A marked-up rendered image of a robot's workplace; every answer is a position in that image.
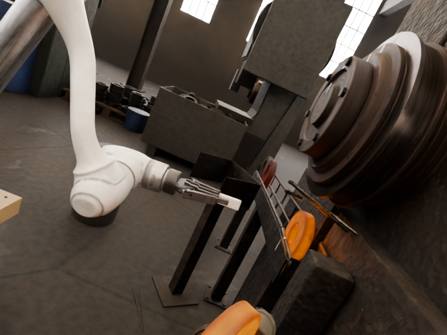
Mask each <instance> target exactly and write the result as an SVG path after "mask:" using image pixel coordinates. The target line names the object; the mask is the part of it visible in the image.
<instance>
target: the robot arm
mask: <svg viewBox="0 0 447 335"><path fill-rule="evenodd" d="M85 1H86V0H15V2H14V4H12V6H11V7H10V9H9V10H8V12H7V13H6V14H5V16H4V17H3V18H2V20H1V21H0V93H2V91H3V90H4V88H5V87H6V86H7V85H8V83H9V82H10V80H11V79H12V78H13V77H14V75H15V74H16V73H17V71H18V70H19V69H20V67H21V66H22V65H23V63H24V62H25V61H26V60H27V58H28V57H29V55H30V54H31V53H32V52H33V50H34V49H35V48H36V46H37V45H38V44H39V43H40V41H41V40H42V38H43V37H44V36H45V35H46V34H47V32H48V31H49V29H50V28H51V27H52V26H53V24H55V25H56V26H57V29H58V30H59V32H60V34H61V36H62V38H63V40H64V42H65V45H66V46H67V50H68V54H69V61H70V122H71V138H72V141H73V147H74V152H75V155H76V167H75V169H74V171H73V173H74V185H73V186H74V187H73V188H72V190H71V205H72V207H73V209H74V210H75V211H76V212H77V213H78V214H80V215H82V216H84V217H99V216H103V215H106V214H108V213H110V212H111V211H112V210H114V209H115V208H116V207H118V206H119V205H120V204H121V203H122V202H123V201H124V200H125V198H126V197H127V195H128V194H129V193H130V190H131V189H133V188H135V187H137V186H140V187H143V188H145V189H149V190H152V191H155V192H158V193H159V192H161V190H162V191H163V192H165V193H168V194H170V195H173V194H175V192H176V191H177V192H178V193H181V194H183V196H182V198H184V199H192V200H195V201H200V202H203V203H208V204H211V205H217V203H218V204H220V205H224V206H226V207H229V208H232V209H235V210H237V211H238V210H239V206H240V205H241V200H239V199H236V198H233V197H230V196H228V195H224V194H222V193H221V190H218V189H215V188H213V187H210V186H208V185H206V184H204V183H202V182H200V181H198V180H196V179H194V178H192V180H190V179H184V178H181V176H182V172H180V171H178V170H175V169H170V166H169V165H167V164H164V163H162V162H158V161H156V160H153V159H151V158H149V157H147V156H146V155H144V154H142V153H140V152H137V151H136V150H132V149H130V148H125V147H122V146H113V145H106V146H103V147H100V145H99V143H98V140H97V137H96V132H95V123H94V117H95V92H96V61H95V55H94V47H93V43H92V37H91V34H90V29H89V25H88V20H87V17H86V11H85V8H84V2H85Z"/></svg>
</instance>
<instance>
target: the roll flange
mask: <svg viewBox="0 0 447 335"><path fill-rule="evenodd" d="M425 44H426V45H428V46H430V47H432V48H434V49H436V50H437V51H438V52H439V53H440V54H441V56H442V59H443V61H444V81H443V85H442V91H441V93H440V97H439V100H438V103H437V105H436V108H435V111H434V113H433V115H432V117H431V119H430V121H429V123H428V125H427V127H426V129H425V131H424V133H423V134H422V136H421V137H420V139H419V141H418V142H417V144H416V145H415V147H414V148H413V150H412V151H411V152H410V154H409V155H408V157H407V158H406V159H405V160H404V161H403V163H402V164H401V165H400V166H399V168H398V169H397V170H396V171H395V172H394V173H393V174H392V175H391V176H390V177H389V178H388V179H387V180H386V181H385V182H384V183H383V184H382V185H380V186H379V187H378V188H376V189H375V190H374V191H372V192H371V193H369V194H368V195H366V196H364V197H363V198H361V199H358V200H356V201H353V202H350V203H339V202H337V201H334V200H332V199H330V198H329V199H330V201H331V202H332V203H333V204H335V205H337V206H339V207H343V208H352V207H357V206H360V205H362V204H365V205H367V206H369V207H374V208H382V207H388V206H391V205H394V204H396V203H399V202H401V201H403V200H404V199H406V198H408V197H410V196H411V195H412V194H413V193H415V192H416V191H418V190H419V189H420V188H421V187H422V186H423V185H425V184H426V183H427V182H428V181H429V180H430V179H431V178H432V177H433V176H434V174H435V173H436V172H437V171H438V170H439V169H440V168H441V167H442V165H443V164H444V162H445V161H446V160H447V50H446V49H445V48H444V47H442V46H440V45H438V44H436V43H425Z"/></svg>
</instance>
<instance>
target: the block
mask: <svg viewBox="0 0 447 335"><path fill-rule="evenodd" d="M353 285H354V280H353V278H352V276H351V274H350V273H349V271H348V269H347V268H346V266H345V265H344V264H343V263H341V262H339V261H337V260H334V259H332V258H330V257H328V256H326V255H323V254H321V253H319V252H317V251H314V250H313V249H309V250H308V251H307V253H306V254H305V256H304V257H303V260H302V261H301V263H300V265H299V266H298V268H297V270H296V271H295V273H294V275H293V276H292V278H291V280H290V281H289V283H288V285H287V286H286V288H285V290H284V291H283V293H282V295H281V296H280V298H279V300H278V301H277V303H276V305H275V306H274V308H273V310H272V311H271V313H270V314H271V315H272V316H273V317H274V318H273V319H274V321H275V325H276V332H275V335H321V333H322V332H323V331H324V329H325V327H326V326H327V325H328V323H329V321H330V320H331V319H332V317H333V316H334V314H335V313H336V311H337V310H338V308H339V307H340V305H341V304H342V302H343V301H344V299H345V298H346V296H347V295H348V293H349V292H350V290H351V289H352V287H353Z"/></svg>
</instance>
